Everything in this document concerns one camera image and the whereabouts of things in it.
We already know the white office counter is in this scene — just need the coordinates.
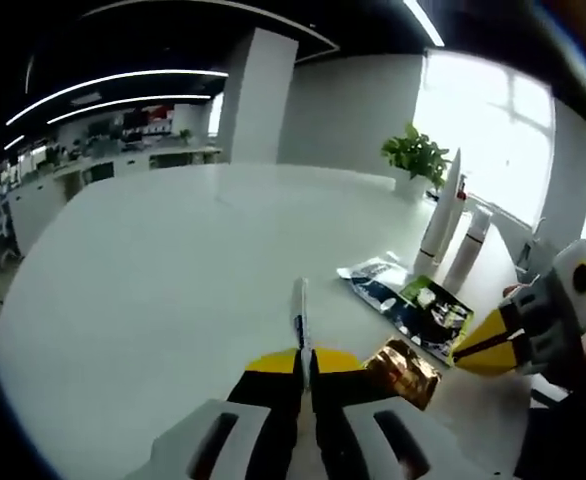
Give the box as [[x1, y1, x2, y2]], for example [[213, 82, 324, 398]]
[[0, 144, 223, 251]]

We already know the long ceiling light strip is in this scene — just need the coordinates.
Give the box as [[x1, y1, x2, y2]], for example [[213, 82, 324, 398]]
[[402, 0, 447, 49]]

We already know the person's dark clothed torso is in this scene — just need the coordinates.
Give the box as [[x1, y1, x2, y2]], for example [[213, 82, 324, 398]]
[[515, 379, 586, 480]]

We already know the plain white skincare bottle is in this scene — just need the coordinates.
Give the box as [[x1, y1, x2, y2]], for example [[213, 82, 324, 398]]
[[442, 206, 493, 290]]

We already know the gold skincare sachet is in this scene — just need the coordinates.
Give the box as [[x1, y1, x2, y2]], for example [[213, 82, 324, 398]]
[[362, 338, 443, 412]]

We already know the green skincare sachet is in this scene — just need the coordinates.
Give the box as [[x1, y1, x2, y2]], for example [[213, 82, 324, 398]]
[[400, 273, 476, 344]]

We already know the potted green plant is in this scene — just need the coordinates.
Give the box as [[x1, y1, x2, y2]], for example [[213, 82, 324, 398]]
[[380, 123, 452, 201]]

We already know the white skincare tube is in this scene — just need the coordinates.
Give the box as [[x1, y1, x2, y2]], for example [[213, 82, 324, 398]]
[[414, 147, 463, 275]]

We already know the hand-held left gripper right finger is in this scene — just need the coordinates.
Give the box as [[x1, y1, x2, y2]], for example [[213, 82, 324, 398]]
[[310, 347, 477, 480]]

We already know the skincare bottle red collar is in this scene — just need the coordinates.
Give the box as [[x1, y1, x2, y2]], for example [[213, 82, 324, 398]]
[[445, 174, 473, 261]]

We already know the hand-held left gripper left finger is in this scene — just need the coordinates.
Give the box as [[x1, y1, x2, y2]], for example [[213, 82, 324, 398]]
[[122, 348, 305, 480]]

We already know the white skincare sachet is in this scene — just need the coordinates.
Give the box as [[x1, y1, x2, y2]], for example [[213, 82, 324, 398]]
[[291, 277, 317, 354]]

